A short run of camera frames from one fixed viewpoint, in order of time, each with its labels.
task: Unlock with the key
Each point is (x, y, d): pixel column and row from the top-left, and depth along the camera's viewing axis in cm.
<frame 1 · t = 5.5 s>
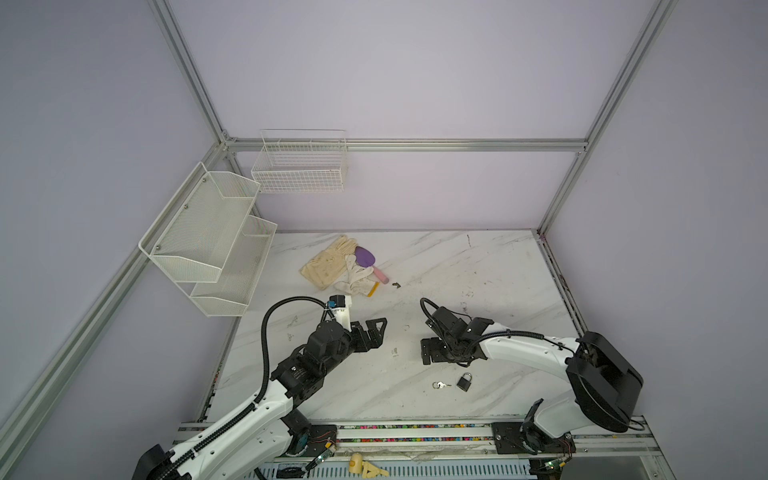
left hand: (373, 324, 77), fingers open
right hand: (432, 354, 86), fingers open
beige work glove: (327, 265, 112), on the table
white cloth glove: (359, 281, 106), on the table
purple pink spatula: (365, 258, 114), on the table
black padlock: (464, 383, 84), point 2 cm above the table
small silver key: (439, 385, 84), on the table
small dark clip: (396, 284, 106), on the table

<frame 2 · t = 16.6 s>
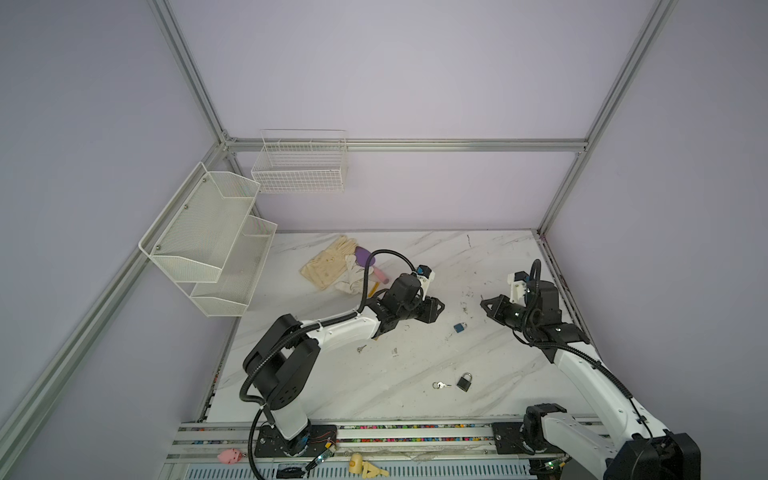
left hand: (438, 306, 85), fingers open
right hand: (481, 301, 81), fingers closed
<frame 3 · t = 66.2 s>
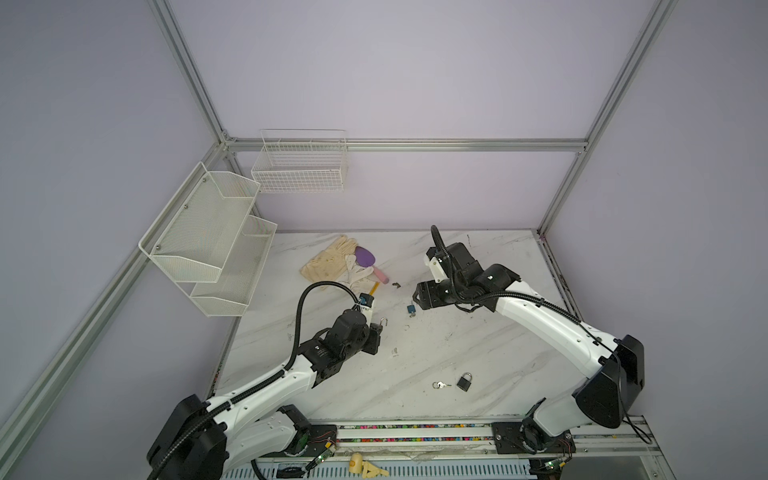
left hand: (376, 328, 82), fingers closed
right hand: (420, 294, 78), fingers open
blue padlock: (411, 309, 100), on the table
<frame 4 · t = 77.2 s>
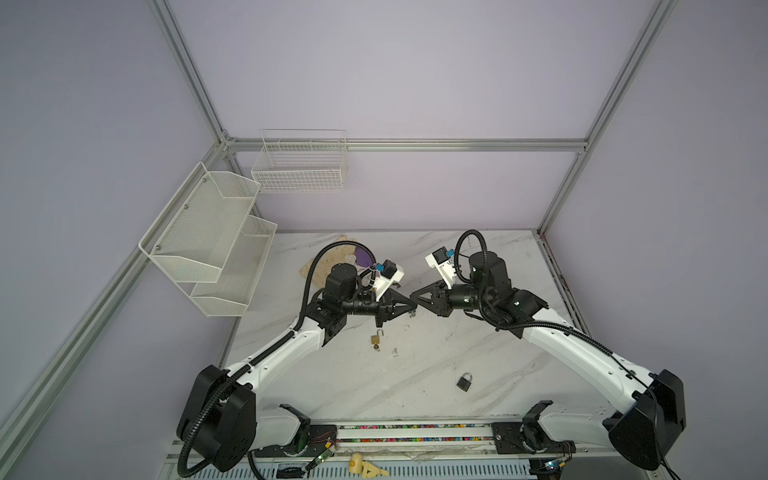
left hand: (413, 306, 71), fingers closed
right hand: (411, 297, 69), fingers closed
brass padlock: (375, 339, 92), on the table
